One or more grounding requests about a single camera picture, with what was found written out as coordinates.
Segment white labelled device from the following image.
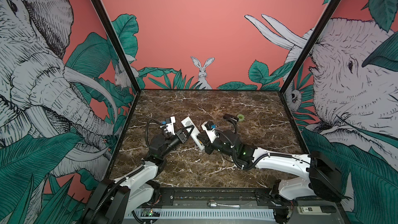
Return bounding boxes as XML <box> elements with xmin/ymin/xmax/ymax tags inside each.
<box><xmin>297</xmin><ymin>205</ymin><xmax>337</xmax><ymax>215</ymax></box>

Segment black corner frame post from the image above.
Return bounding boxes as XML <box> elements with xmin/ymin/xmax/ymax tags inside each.
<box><xmin>90</xmin><ymin>0</ymin><xmax>141</xmax><ymax>94</ymax></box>
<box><xmin>279</xmin><ymin>0</ymin><xmax>357</xmax><ymax>94</ymax></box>

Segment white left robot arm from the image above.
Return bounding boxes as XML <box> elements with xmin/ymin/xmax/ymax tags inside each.
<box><xmin>78</xmin><ymin>125</ymin><xmax>194</xmax><ymax>224</ymax></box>

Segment black stapler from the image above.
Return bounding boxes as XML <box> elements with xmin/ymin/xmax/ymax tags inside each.
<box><xmin>223</xmin><ymin>114</ymin><xmax>239</xmax><ymax>122</ymax></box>

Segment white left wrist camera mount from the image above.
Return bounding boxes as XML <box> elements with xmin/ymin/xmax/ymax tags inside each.
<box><xmin>161</xmin><ymin>116</ymin><xmax>176</xmax><ymax>136</ymax></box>

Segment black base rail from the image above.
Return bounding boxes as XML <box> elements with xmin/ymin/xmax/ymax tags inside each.
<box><xmin>155</xmin><ymin>187</ymin><xmax>296</xmax><ymax>206</ymax></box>

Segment black corner frame post right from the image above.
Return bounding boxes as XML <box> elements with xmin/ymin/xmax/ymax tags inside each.
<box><xmin>279</xmin><ymin>0</ymin><xmax>357</xmax><ymax>94</ymax></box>

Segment black corner frame post left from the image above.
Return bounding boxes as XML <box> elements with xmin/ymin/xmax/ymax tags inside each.
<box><xmin>90</xmin><ymin>0</ymin><xmax>141</xmax><ymax>94</ymax></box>

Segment white remote control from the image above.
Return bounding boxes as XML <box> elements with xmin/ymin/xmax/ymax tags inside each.
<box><xmin>181</xmin><ymin>116</ymin><xmax>205</xmax><ymax>151</ymax></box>

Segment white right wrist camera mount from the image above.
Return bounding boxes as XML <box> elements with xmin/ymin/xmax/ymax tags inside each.
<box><xmin>202</xmin><ymin>121</ymin><xmax>218</xmax><ymax>143</ymax></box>

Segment green tape roll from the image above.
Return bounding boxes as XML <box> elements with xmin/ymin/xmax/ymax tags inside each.
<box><xmin>237</xmin><ymin>114</ymin><xmax>245</xmax><ymax>121</ymax></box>

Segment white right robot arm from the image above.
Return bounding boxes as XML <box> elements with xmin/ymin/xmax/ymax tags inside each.
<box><xmin>197</xmin><ymin>129</ymin><xmax>345</xmax><ymax>202</ymax></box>

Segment metal spoon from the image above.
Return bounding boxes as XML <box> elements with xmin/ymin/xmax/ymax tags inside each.
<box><xmin>207</xmin><ymin>199</ymin><xmax>241</xmax><ymax>209</ymax></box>

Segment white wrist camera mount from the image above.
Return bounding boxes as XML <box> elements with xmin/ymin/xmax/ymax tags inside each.
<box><xmin>202</xmin><ymin>121</ymin><xmax>218</xmax><ymax>143</ymax></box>
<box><xmin>161</xmin><ymin>116</ymin><xmax>176</xmax><ymax>136</ymax></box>

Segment white slotted cable duct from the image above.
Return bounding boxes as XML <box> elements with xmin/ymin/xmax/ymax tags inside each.
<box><xmin>124</xmin><ymin>208</ymin><xmax>275</xmax><ymax>222</ymax></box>

